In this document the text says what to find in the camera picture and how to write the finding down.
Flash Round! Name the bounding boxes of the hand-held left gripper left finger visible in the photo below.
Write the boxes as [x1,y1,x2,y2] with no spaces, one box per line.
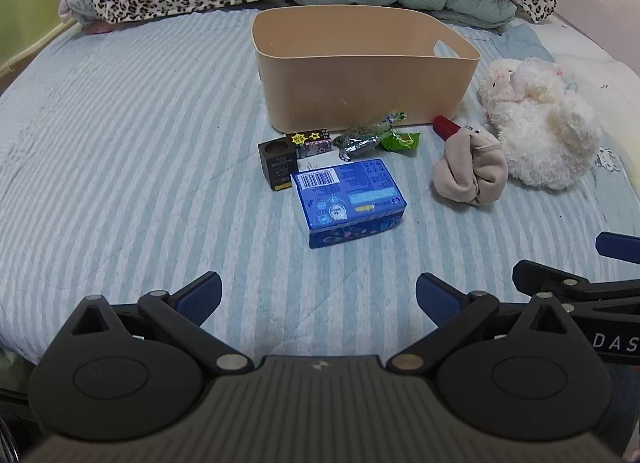
[68,271,254,377]

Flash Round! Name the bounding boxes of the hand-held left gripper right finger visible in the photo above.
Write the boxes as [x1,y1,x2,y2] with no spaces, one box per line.
[387,272,577,376]

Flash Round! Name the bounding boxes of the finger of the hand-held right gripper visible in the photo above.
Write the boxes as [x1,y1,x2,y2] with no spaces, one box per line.
[512,259,640,306]
[594,231,640,265]

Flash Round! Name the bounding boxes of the beige rolled socks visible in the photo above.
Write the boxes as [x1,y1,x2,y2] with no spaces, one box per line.
[432,130,510,207]

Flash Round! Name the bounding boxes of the blue printed carton box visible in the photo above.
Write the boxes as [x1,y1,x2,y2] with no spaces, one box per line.
[290,158,409,250]

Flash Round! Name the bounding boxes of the white plush toy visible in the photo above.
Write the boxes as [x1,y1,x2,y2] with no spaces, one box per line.
[478,57,605,192]

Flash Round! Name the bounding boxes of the dark brown small box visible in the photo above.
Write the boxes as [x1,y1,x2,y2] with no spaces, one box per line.
[258,139,300,193]

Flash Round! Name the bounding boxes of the white cartoon print cloth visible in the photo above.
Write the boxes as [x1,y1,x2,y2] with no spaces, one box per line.
[549,28,640,206]

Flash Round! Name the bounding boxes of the green snack packet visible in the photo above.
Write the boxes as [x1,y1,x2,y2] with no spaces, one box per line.
[380,132,421,157]

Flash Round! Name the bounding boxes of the blue striped bed sheet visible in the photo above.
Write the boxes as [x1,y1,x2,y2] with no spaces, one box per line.
[0,7,640,370]

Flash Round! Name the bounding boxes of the white paper card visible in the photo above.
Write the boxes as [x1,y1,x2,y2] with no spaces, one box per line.
[298,152,347,172]

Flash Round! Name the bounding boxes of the red lip balm tube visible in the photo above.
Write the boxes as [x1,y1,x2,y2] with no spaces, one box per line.
[432,116,480,141]

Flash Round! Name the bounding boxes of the silver green crumpled wrapper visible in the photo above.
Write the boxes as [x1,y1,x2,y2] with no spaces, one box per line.
[332,112,409,160]

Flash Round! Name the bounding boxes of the small black colourful box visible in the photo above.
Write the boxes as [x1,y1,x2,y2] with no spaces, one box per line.
[289,128,334,160]

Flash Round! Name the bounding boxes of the beige plastic storage bin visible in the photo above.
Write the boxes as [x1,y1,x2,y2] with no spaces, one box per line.
[251,6,481,135]

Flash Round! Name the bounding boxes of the teal quilted blanket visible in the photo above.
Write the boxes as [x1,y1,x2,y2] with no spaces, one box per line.
[284,0,519,33]

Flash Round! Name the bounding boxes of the pink floral cloth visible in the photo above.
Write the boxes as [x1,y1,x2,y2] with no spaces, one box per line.
[58,0,102,28]

